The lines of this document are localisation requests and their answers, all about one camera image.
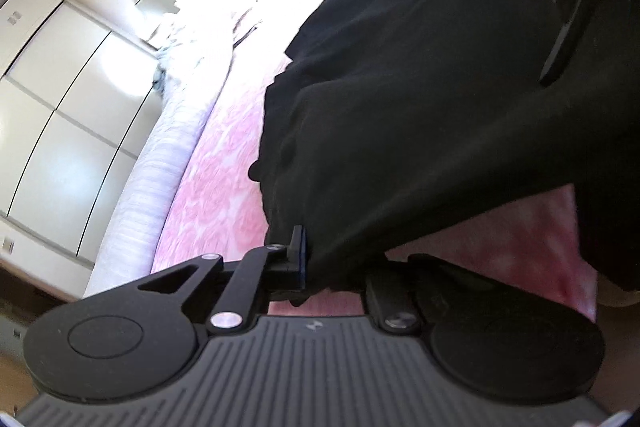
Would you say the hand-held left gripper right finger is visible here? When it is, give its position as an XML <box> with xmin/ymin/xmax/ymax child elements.
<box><xmin>364</xmin><ymin>256</ymin><xmax>453</xmax><ymax>336</ymax></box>

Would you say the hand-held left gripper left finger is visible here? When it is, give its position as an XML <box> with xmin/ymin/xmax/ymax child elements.
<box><xmin>135</xmin><ymin>225</ymin><xmax>309</xmax><ymax>336</ymax></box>

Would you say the black long-sleeved top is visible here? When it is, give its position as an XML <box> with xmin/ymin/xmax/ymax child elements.
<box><xmin>247</xmin><ymin>0</ymin><xmax>640</xmax><ymax>308</ymax></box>

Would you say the pink floral bed sheet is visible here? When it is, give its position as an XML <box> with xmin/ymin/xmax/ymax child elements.
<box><xmin>150</xmin><ymin>0</ymin><xmax>601</xmax><ymax>324</ymax></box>

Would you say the white wardrobe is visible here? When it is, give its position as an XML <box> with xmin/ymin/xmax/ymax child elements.
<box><xmin>0</xmin><ymin>0</ymin><xmax>167</xmax><ymax>269</ymax></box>

